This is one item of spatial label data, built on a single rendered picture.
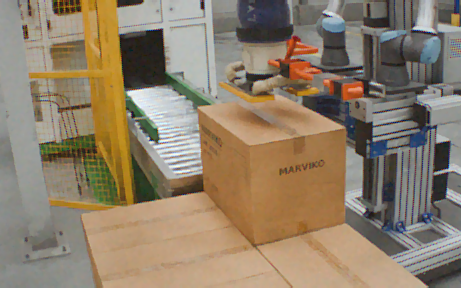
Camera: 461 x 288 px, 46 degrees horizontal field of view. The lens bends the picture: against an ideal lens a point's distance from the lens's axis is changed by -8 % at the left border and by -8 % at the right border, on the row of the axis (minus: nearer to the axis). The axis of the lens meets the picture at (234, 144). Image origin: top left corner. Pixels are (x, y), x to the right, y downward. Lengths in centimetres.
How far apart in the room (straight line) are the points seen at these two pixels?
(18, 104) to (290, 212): 169
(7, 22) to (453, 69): 232
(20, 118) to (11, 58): 34
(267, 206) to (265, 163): 17
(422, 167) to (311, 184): 91
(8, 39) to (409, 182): 223
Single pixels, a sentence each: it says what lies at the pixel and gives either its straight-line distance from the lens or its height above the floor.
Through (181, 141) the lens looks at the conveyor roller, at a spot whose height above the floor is 55.
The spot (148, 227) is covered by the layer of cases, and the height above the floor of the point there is 54.
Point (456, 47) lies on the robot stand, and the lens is 287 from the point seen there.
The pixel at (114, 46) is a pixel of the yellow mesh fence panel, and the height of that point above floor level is 115.
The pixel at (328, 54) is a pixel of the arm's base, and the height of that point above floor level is 110.
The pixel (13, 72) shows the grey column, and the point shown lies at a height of 110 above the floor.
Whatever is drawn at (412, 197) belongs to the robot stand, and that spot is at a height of 39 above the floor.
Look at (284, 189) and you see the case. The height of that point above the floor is 75.
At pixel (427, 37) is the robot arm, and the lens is 240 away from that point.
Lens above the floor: 161
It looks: 19 degrees down
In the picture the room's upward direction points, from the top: 4 degrees counter-clockwise
